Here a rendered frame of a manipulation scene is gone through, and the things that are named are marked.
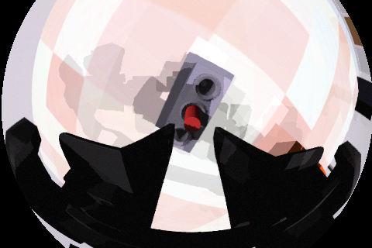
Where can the dark red peg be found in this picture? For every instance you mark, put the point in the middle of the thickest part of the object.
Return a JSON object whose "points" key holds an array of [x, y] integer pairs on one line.
{"points": [[191, 119]]}

